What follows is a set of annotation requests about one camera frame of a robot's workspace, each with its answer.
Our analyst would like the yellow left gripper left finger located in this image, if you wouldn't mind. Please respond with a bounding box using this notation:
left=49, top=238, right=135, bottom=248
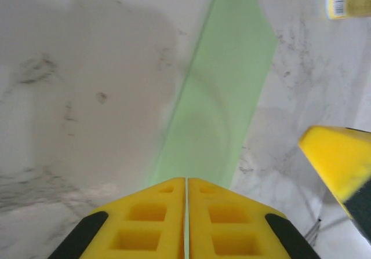
left=49, top=177, right=186, bottom=259

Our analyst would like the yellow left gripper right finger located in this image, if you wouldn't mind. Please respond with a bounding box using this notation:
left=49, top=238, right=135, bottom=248
left=187, top=177, right=322, bottom=259

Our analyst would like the light green paper sheet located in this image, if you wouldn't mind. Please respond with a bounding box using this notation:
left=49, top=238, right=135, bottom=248
left=149, top=0, right=279, bottom=191

